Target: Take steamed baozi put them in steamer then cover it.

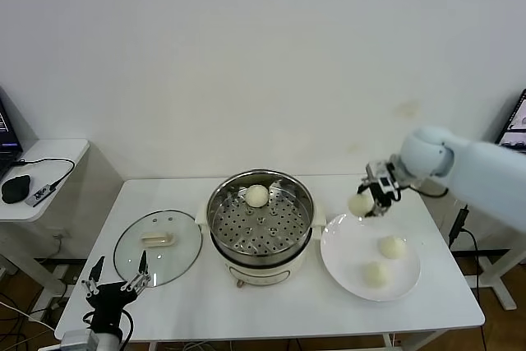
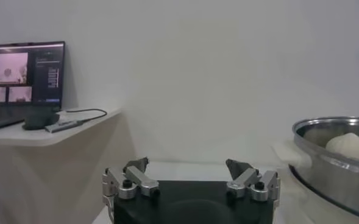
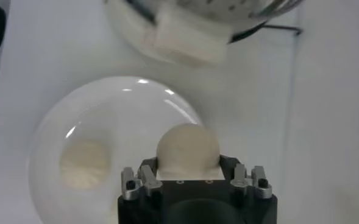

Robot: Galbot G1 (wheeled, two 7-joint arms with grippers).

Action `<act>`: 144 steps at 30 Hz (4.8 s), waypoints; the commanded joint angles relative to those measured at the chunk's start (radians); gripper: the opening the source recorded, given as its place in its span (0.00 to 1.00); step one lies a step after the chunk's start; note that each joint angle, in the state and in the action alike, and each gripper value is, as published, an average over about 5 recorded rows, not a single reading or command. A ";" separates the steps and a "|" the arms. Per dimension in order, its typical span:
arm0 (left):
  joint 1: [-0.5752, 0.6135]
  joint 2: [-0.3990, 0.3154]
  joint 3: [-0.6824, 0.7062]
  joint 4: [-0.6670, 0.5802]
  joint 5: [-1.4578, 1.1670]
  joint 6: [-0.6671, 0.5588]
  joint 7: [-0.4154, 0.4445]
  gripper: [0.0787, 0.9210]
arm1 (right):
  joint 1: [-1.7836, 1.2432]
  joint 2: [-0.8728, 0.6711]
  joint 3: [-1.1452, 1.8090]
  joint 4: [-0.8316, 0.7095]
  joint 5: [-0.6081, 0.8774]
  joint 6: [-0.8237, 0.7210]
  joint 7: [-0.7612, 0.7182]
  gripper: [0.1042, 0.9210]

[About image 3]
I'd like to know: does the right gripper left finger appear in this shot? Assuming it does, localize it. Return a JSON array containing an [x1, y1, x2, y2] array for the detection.
[[120, 156, 163, 201]]

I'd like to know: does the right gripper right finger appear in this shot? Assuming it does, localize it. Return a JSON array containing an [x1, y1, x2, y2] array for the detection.
[[219, 155, 273, 200]]

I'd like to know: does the white steamed baozi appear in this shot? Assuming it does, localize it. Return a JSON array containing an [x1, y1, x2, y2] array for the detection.
[[155, 122, 221, 180], [59, 138, 112, 190]]

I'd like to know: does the round white plate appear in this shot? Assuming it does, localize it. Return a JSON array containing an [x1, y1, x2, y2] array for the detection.
[[28, 75, 204, 224]]

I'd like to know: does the black cooker power cord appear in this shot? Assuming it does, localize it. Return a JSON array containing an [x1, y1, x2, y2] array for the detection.
[[263, 24, 304, 36]]

